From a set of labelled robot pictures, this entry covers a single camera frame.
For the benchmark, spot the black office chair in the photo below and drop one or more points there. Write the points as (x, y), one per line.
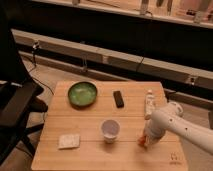
(18, 95)

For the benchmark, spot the white squeeze bottle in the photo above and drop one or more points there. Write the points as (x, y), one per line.
(149, 104)

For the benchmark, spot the black rectangular block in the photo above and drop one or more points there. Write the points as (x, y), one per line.
(118, 99)

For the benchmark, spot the green ceramic bowl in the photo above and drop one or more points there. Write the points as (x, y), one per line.
(82, 94)

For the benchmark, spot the long grey rail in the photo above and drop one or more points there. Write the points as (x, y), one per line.
(167, 70)

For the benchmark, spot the red orange pepper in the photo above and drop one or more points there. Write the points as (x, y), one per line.
(142, 140)

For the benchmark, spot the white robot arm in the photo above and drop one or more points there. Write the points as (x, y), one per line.
(168, 118)

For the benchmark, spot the white paper cup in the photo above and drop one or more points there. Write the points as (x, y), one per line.
(110, 130)

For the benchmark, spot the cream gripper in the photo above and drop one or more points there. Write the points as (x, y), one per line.
(149, 141)

